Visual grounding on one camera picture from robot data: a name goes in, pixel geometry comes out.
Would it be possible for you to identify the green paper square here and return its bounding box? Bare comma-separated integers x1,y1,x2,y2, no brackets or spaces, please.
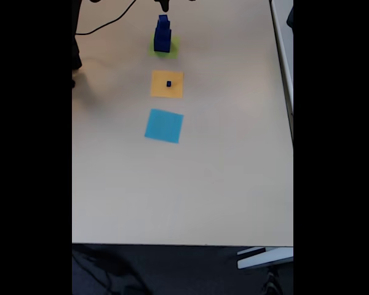
148,35,181,60

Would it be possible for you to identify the large blue cube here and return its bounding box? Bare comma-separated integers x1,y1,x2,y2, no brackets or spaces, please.
153,30,173,53

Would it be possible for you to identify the white side table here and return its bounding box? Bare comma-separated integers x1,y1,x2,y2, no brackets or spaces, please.
269,0,294,145

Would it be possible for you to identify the light blue paper square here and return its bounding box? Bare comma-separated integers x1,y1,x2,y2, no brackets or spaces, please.
144,108,185,144

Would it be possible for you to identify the small blue cube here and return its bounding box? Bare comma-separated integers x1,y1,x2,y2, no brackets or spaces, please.
155,20,173,41

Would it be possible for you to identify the orange paper square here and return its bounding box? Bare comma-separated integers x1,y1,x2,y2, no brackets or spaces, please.
150,69,185,100

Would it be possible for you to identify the white table leg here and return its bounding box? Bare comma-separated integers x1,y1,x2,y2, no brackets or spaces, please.
236,246,294,270

